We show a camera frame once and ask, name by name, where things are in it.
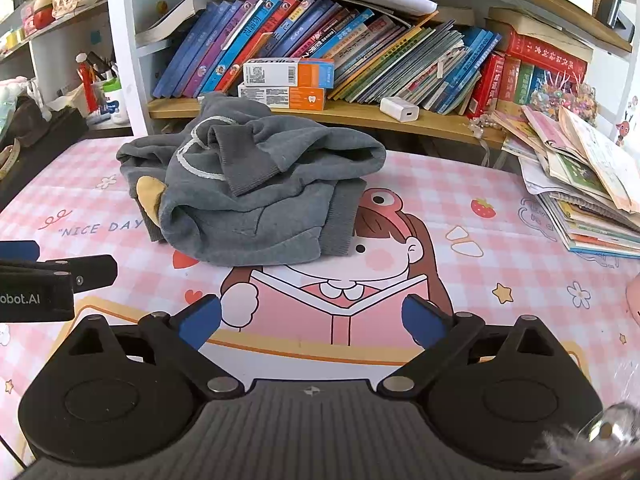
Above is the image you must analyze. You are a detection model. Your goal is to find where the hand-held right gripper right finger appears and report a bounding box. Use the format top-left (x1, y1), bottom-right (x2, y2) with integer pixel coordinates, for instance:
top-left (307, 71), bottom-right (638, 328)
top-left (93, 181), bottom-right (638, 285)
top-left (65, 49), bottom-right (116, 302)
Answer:
top-left (377, 294), bottom-right (563, 401)

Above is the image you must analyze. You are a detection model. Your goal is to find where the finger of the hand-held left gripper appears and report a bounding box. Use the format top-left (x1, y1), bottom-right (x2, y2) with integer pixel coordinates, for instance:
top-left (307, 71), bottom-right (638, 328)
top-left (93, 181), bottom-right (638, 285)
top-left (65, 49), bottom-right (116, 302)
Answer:
top-left (0, 241), bottom-right (41, 262)
top-left (0, 255), bottom-right (118, 293)

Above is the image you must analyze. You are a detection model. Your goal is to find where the orange white box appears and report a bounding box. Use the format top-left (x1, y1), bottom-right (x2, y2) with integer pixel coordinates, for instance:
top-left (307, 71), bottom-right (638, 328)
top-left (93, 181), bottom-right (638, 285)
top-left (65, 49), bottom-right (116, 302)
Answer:
top-left (242, 57), bottom-right (335, 88)
top-left (237, 84), bottom-right (328, 111)

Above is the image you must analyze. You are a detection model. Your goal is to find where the white jar green lid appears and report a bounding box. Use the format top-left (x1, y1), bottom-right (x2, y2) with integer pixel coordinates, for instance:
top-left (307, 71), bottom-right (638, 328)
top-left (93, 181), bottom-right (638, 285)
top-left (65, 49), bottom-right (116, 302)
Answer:
top-left (102, 79), bottom-right (130, 125)

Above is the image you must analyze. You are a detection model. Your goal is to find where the dark brown cloth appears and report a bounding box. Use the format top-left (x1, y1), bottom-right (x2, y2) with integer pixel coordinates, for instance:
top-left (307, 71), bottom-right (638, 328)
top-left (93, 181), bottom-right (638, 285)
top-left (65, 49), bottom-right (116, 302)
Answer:
top-left (12, 94), bottom-right (53, 135)

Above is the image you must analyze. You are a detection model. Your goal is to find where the white charger adapter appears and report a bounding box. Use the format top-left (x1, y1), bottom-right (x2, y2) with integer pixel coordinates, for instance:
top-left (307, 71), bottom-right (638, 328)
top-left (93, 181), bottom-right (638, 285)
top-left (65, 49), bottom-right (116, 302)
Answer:
top-left (380, 96), bottom-right (420, 123)

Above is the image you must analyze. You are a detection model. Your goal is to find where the grey sweater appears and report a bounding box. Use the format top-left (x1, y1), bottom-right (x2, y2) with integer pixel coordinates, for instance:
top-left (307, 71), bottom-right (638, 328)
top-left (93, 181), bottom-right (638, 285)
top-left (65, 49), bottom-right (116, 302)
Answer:
top-left (116, 91), bottom-right (388, 267)

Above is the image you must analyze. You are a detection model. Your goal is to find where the bunch of pens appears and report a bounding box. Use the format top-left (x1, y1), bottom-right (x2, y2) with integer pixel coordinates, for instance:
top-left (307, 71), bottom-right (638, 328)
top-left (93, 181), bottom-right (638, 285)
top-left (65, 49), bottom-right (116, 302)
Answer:
top-left (75, 51), bottom-right (119, 111)

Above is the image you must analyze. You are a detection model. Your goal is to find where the row of colourful books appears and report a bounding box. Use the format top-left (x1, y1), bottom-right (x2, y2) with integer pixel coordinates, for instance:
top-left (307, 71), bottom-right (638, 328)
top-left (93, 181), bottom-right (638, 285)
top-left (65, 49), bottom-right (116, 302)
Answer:
top-left (152, 0), bottom-right (503, 116)

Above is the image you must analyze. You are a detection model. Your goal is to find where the colourful bead ornament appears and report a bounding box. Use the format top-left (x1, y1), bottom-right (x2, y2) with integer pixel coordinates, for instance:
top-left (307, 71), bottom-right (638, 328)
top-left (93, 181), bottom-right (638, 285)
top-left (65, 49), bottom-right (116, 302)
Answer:
top-left (530, 71), bottom-right (599, 127)

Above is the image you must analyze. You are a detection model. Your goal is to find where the red thick book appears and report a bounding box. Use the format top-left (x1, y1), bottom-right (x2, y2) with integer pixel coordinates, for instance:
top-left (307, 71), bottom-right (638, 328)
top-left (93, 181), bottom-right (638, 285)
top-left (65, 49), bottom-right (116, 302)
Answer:
top-left (502, 30), bottom-right (588, 81)

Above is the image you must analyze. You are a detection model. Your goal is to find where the white plush toy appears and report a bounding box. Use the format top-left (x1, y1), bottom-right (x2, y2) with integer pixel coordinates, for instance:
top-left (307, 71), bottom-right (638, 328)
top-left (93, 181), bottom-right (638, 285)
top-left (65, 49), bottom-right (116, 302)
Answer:
top-left (0, 77), bottom-right (31, 111)

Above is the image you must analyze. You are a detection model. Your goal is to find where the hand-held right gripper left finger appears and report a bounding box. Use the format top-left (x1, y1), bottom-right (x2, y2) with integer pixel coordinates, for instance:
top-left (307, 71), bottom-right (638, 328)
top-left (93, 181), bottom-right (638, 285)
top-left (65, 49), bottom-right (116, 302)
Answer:
top-left (65, 294), bottom-right (246, 401)

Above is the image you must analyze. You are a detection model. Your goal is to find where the beige thick book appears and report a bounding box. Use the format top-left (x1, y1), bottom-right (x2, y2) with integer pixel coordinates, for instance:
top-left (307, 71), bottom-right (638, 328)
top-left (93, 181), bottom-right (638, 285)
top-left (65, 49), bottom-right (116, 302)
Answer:
top-left (486, 6), bottom-right (595, 63)

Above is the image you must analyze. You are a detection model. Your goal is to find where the white wooden bookshelf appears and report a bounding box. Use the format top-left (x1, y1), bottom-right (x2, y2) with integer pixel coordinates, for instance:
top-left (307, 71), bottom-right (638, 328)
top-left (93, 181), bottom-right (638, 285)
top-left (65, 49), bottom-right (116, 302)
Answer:
top-left (0, 0), bottom-right (638, 153)

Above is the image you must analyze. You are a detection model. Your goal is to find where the pile of booklets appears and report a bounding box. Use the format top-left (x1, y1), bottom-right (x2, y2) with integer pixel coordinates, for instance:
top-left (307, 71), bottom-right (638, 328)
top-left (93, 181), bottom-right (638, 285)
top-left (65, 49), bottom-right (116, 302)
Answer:
top-left (492, 105), bottom-right (640, 260)

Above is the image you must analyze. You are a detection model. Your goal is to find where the pink checked printed mat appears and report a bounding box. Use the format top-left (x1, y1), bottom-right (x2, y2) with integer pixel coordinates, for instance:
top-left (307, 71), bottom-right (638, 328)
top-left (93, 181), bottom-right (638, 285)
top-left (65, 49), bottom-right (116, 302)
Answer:
top-left (0, 135), bottom-right (640, 466)

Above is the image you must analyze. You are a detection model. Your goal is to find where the black small device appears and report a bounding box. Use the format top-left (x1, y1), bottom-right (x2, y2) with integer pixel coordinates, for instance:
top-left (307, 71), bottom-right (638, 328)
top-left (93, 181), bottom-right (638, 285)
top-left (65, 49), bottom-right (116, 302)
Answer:
top-left (597, 0), bottom-right (637, 32)

